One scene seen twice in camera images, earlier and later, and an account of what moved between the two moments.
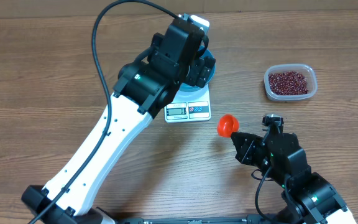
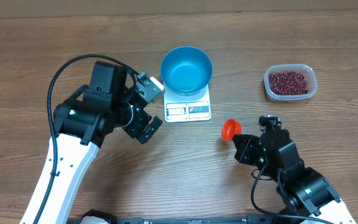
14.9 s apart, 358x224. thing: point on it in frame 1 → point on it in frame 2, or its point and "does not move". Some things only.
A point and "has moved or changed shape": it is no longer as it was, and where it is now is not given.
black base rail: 250,219 does not move
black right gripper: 244,150 does not move
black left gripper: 201,73 → 144,119
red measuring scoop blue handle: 227,124 has moved or changed shape
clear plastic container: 290,82 does not move
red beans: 288,83 does not move
